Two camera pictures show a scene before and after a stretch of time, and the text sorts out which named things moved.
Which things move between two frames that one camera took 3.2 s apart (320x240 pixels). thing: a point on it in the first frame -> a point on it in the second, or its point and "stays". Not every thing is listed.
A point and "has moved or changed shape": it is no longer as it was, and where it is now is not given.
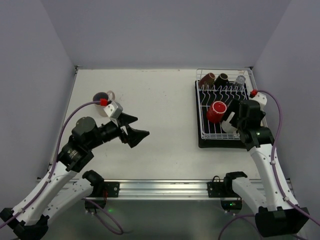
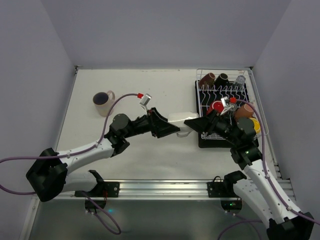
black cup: x=222 y=81 stays
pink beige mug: x=109 y=96 stays
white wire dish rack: x=216 y=89 stays
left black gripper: x=124 y=132 -> x=153 y=122
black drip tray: x=213 y=98 stays
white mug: x=227 y=127 has moved or changed shape
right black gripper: x=235 y=110 -> x=211 y=122
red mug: x=215 y=114 stays
